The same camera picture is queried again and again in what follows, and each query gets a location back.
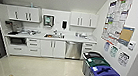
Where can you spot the grey bin black lid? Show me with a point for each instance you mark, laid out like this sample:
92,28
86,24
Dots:
91,54

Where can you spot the light blue spray bottle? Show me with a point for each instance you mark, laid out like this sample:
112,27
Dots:
31,5

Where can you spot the large printed wall poster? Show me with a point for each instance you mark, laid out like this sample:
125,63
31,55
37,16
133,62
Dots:
115,19

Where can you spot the white wall switch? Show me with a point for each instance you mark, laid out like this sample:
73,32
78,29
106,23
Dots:
132,45

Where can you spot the black built-in microwave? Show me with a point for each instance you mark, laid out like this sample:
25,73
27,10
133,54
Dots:
17,41

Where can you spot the white two-door base cabinet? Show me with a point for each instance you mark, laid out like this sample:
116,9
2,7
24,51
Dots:
52,48

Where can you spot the cork notice board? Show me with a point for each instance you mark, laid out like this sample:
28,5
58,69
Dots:
126,36

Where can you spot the stainless steel dishwasher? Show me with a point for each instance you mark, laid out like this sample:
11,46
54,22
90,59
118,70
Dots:
73,50

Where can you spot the round recycling wall sign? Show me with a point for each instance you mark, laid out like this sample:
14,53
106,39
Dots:
123,59
113,51
106,46

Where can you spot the chrome faucet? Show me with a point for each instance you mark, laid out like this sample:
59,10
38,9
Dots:
55,32

